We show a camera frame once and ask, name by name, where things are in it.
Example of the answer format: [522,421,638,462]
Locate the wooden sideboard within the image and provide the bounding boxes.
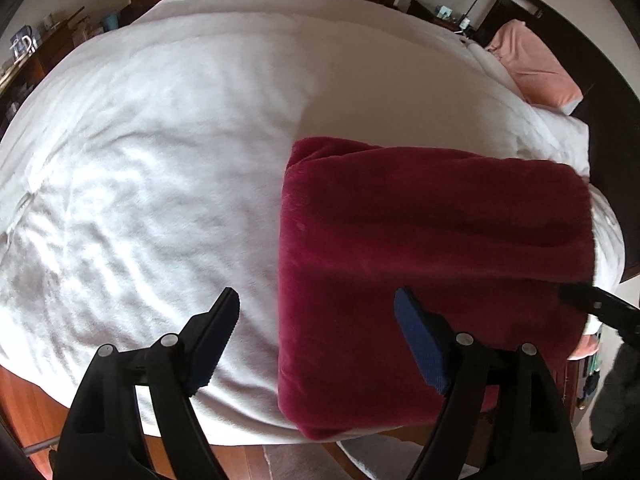
[0,7,101,126]

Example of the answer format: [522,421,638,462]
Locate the bed with white sheet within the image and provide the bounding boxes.
[0,0,626,446]

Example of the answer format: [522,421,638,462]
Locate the dark wooden headboard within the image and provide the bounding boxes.
[475,0,640,286]

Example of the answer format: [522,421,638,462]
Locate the dark wooden nightstand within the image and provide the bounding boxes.
[409,0,481,36]

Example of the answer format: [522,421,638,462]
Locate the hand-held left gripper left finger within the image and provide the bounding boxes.
[52,287,242,480]

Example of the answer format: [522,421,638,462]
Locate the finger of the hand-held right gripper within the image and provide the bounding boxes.
[557,284,640,343]

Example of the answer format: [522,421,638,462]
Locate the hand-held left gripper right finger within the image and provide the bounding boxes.
[394,287,583,480]

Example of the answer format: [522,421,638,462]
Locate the red fleece pants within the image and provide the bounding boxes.
[276,136,596,442]

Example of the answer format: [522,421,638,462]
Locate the pink pillow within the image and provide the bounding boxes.
[484,19,584,110]

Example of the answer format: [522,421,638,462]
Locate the pink cloth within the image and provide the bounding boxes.
[575,332,601,358]

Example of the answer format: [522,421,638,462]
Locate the glass kettle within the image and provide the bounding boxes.
[10,25,38,56]

